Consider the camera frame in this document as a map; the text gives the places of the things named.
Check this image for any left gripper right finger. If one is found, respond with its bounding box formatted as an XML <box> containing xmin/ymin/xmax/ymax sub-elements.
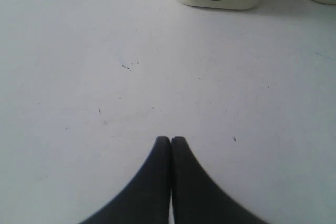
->
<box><xmin>171</xmin><ymin>136</ymin><xmax>265</xmax><ymax>223</ymax></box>

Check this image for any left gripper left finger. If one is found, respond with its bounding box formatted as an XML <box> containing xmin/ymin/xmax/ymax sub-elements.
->
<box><xmin>82</xmin><ymin>136</ymin><xmax>171</xmax><ymax>224</ymax></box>

